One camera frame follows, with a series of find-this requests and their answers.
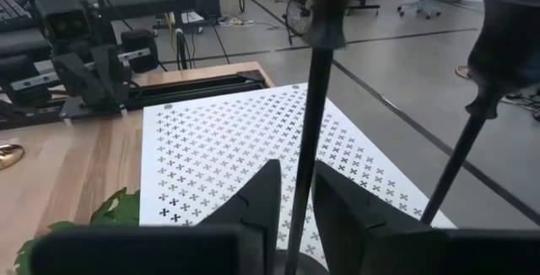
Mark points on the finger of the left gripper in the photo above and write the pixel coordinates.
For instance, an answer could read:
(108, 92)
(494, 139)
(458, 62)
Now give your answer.
(111, 77)
(80, 77)

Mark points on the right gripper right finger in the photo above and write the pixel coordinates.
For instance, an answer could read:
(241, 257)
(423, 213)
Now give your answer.
(358, 233)

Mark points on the black aluminium table frame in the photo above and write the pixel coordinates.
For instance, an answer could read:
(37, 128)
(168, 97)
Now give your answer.
(190, 89)

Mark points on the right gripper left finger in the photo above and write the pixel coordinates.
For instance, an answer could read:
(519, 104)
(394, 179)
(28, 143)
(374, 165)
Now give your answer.
(244, 224)

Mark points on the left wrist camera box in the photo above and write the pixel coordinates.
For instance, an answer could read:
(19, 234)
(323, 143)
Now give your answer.
(63, 17)

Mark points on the round black fan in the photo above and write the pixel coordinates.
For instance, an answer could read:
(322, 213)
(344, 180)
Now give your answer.
(298, 15)

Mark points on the tall black candlestick holder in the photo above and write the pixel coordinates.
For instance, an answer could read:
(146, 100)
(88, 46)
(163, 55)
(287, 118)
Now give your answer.
(310, 140)

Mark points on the black keyboard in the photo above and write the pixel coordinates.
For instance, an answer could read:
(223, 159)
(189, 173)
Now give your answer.
(12, 11)

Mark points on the tall gold candlestick holder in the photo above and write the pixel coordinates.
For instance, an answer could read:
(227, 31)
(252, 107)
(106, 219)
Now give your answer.
(9, 157)

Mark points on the short black candlestick holder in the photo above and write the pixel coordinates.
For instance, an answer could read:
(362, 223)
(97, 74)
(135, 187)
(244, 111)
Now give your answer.
(506, 47)

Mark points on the green artificial plant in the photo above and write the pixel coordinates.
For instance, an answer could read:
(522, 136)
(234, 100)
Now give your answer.
(118, 209)

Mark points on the white perforated metal shelf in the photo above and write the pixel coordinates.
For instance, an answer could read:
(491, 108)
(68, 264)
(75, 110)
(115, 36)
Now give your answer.
(219, 148)

